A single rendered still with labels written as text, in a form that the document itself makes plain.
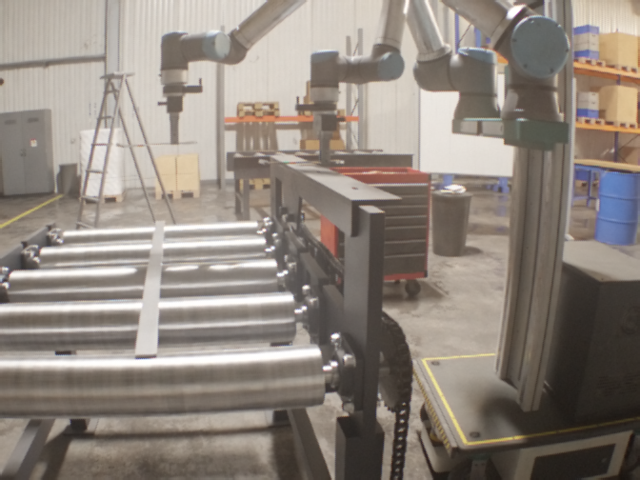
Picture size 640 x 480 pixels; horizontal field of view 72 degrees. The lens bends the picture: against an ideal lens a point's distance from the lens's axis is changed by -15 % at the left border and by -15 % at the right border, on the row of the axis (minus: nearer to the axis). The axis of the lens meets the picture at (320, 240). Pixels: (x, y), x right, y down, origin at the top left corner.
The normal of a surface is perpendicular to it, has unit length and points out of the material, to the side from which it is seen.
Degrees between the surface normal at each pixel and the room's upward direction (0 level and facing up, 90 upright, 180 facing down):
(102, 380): 53
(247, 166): 90
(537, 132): 90
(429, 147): 90
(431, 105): 90
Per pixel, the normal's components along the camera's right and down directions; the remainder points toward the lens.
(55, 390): 0.19, -0.12
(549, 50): -0.25, 0.27
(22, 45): 0.21, 0.22
